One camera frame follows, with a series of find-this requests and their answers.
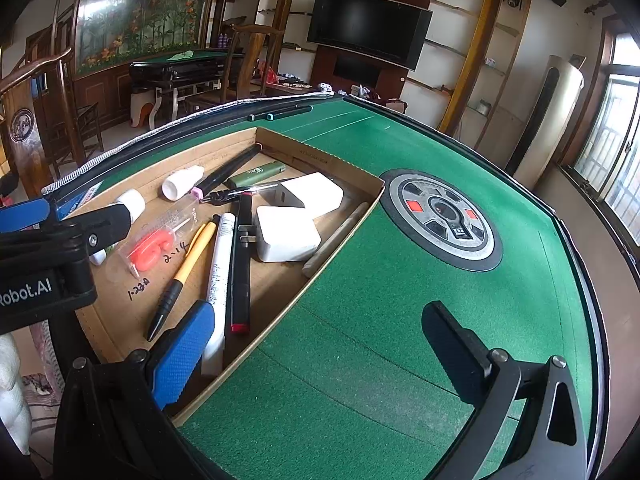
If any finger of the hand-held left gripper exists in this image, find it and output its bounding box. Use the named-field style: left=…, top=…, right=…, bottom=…
left=0, top=197, right=56, bottom=233
left=0, top=202, right=133, bottom=266

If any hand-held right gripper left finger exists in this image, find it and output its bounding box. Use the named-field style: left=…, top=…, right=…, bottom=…
left=52, top=300, right=216, bottom=480

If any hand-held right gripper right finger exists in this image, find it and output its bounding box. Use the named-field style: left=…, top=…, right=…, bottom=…
left=421, top=301, right=588, bottom=480

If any large white labelled bottle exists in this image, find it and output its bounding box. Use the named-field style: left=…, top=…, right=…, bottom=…
left=90, top=188, right=147, bottom=266

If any clear packet with red candle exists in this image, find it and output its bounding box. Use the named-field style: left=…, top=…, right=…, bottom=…
left=117, top=195, right=198, bottom=281

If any yellow and black pen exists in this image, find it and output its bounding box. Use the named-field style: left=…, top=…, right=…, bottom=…
left=146, top=215, right=221, bottom=343

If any white marker pen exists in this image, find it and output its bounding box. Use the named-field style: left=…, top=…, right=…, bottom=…
left=201, top=212, right=237, bottom=377

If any small white bottle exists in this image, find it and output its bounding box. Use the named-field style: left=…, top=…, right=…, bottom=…
left=161, top=166, right=206, bottom=200

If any black marker with red cap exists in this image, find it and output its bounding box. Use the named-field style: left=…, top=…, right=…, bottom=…
left=229, top=192, right=253, bottom=337

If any cardboard box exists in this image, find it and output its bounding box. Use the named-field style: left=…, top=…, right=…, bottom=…
left=75, top=126, right=386, bottom=428

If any black clip pen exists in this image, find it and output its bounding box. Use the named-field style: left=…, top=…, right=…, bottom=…
left=202, top=182, right=281, bottom=207

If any black marker with pink cap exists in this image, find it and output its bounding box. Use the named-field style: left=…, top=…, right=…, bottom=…
left=194, top=142, right=263, bottom=202

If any green lighter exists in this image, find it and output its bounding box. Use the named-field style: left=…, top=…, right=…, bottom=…
left=227, top=161, right=287, bottom=188

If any person's left hand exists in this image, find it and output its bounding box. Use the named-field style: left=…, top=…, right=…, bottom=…
left=0, top=332, right=33, bottom=456

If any wooden chair with carved medallion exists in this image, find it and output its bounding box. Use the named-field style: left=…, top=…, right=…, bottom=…
left=0, top=47, right=101, bottom=196

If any floral cloth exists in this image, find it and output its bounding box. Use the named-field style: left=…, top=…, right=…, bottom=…
left=20, top=320, right=66, bottom=461

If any round grey table control panel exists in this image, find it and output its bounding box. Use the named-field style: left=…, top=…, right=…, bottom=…
left=378, top=167, right=503, bottom=273

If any beige plastic stool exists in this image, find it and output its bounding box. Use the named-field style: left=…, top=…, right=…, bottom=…
left=129, top=92, right=161, bottom=128

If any spare green mahjong table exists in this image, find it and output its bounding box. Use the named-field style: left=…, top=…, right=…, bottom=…
left=129, top=49, right=246, bottom=111

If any plain wooden chair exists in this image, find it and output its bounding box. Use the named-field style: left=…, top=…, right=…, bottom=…
left=222, top=24, right=286, bottom=103

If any cream tower air conditioner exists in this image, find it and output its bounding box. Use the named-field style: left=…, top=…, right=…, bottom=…
left=505, top=55, right=585, bottom=188

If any barred window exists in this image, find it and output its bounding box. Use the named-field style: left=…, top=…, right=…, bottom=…
left=557, top=15, right=640, bottom=271

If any flower wall painting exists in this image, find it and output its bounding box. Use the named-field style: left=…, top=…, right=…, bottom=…
left=75, top=0, right=213, bottom=76

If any black wall television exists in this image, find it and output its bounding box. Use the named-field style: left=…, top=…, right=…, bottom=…
left=306, top=0, right=434, bottom=72

